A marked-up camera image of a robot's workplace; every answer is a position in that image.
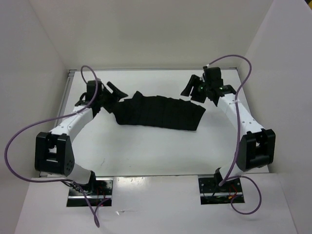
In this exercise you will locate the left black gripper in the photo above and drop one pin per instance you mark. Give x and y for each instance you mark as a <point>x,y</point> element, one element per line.
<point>114,99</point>

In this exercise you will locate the black pleated skirt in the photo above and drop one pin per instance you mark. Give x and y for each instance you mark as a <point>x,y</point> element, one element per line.
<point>158,111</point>

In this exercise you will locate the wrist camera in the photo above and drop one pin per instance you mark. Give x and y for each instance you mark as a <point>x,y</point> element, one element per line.
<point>91,88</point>
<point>212,76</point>

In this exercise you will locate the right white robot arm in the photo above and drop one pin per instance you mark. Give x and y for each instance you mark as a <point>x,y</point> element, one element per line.
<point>255,145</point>

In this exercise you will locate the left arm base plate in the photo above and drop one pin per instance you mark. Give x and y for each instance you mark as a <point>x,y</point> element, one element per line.
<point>102,195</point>

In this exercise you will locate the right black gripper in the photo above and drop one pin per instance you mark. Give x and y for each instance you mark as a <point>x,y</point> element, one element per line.
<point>186,92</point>

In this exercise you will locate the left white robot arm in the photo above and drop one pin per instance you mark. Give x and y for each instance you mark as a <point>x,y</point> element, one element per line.
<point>53,149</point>

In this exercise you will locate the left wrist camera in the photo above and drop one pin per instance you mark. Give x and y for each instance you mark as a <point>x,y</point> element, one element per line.
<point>91,88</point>

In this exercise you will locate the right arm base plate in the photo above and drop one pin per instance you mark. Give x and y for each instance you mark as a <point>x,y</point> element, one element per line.
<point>210,193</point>

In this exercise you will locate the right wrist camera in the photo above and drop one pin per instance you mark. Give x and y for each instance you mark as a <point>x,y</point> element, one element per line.
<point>212,76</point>

